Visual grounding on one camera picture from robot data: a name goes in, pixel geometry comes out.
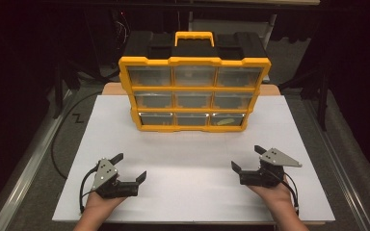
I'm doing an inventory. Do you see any black floor cable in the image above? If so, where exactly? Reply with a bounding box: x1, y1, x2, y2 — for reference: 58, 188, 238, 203
50, 90, 105, 181

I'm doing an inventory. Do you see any white table cover sheet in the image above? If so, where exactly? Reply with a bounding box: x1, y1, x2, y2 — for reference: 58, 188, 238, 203
51, 94, 336, 223

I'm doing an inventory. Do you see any metal floor rail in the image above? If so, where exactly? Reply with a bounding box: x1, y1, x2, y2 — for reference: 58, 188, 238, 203
0, 90, 75, 231
303, 97, 370, 231

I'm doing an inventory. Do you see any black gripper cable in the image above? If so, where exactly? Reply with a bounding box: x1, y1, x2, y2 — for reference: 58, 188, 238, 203
79, 163, 100, 216
268, 167, 301, 217

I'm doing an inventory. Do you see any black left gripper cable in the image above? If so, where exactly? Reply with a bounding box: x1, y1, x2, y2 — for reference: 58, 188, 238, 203
79, 163, 100, 216

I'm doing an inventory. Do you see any yellow and black organizer cabinet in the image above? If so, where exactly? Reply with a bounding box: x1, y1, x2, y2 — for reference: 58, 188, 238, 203
118, 31, 273, 133

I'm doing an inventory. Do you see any grid of clear drawers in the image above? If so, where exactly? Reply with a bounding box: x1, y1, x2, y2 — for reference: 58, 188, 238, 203
126, 65, 264, 127

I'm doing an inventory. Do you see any black metal stand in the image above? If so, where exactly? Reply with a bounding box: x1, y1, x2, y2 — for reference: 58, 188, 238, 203
277, 68, 330, 132
52, 61, 119, 119

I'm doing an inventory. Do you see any person's left hand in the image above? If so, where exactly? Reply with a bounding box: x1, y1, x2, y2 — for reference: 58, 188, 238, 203
84, 192, 128, 223

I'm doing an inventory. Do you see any clear plastic drawer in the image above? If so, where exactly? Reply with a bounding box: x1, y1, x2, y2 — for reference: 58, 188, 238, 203
209, 113, 247, 127

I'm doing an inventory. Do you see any light shelf board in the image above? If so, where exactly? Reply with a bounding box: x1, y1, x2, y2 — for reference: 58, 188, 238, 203
186, 0, 321, 6

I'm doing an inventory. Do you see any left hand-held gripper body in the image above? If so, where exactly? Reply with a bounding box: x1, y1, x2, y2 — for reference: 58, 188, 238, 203
91, 157, 140, 199

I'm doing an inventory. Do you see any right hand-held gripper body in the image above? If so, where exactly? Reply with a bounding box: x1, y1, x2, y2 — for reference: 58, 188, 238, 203
238, 147, 304, 189

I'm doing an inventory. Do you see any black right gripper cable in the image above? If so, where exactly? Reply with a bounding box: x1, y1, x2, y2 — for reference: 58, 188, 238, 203
268, 167, 301, 217

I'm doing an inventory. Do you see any bundle of thin wires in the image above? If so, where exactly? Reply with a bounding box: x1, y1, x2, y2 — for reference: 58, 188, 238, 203
114, 9, 131, 49

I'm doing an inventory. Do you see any person's right hand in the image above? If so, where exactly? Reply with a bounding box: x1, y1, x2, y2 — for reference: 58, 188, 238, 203
246, 178, 293, 211

